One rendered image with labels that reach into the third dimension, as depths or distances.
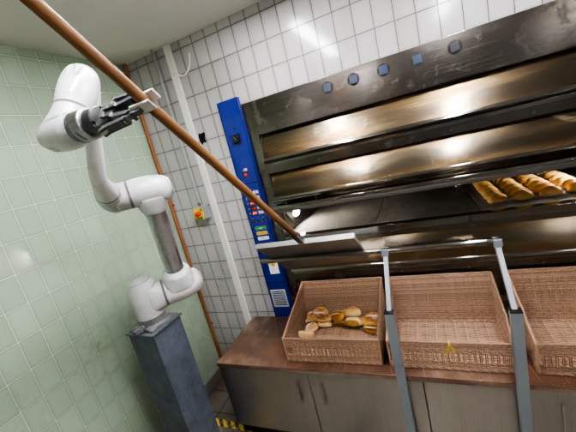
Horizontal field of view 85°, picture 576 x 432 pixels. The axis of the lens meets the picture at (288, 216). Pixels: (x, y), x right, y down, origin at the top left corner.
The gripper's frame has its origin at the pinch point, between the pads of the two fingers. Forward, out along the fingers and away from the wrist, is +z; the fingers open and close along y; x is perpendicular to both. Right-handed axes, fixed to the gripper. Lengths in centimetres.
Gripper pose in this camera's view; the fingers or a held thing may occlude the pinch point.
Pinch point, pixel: (144, 102)
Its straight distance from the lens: 93.3
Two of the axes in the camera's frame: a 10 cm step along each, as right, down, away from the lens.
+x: -4.2, -4.1, -8.1
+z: 9.0, -1.4, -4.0
